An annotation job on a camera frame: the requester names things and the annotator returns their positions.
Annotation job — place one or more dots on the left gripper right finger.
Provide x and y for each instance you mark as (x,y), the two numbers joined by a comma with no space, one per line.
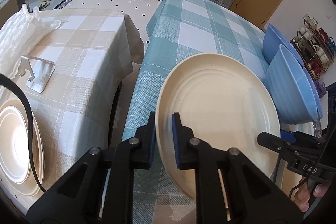
(229,187)

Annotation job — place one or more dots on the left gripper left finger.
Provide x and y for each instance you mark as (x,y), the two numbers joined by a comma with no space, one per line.
(98,188)

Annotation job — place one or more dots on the large blue bowl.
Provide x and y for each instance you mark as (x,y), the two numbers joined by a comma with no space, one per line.
(290,89)

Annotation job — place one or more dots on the cream plate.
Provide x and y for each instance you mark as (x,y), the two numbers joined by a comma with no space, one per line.
(224,103)

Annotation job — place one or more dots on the blue bowl back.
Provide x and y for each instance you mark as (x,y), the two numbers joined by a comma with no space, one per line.
(273,38)

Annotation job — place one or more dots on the stack of cream bowls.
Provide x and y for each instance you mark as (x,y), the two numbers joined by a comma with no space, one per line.
(15,161)

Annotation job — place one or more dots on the purple bag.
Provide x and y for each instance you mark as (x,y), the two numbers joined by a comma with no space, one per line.
(320,86)

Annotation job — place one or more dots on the shoe rack with shoes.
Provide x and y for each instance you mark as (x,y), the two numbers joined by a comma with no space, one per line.
(314,46)

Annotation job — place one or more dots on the metal phone stand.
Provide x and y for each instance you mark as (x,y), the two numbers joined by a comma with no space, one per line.
(40,71)

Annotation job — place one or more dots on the beige plaid tablecloth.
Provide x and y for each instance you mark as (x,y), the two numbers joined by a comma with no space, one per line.
(93,50)

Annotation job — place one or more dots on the teal plaid tablecloth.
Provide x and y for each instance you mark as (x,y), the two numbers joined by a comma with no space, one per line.
(177,30)

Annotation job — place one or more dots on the white bubble wrap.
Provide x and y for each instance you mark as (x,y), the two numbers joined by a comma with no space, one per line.
(23,32)

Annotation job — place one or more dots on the dotted cream rug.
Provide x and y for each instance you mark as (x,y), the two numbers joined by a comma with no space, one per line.
(140,11)

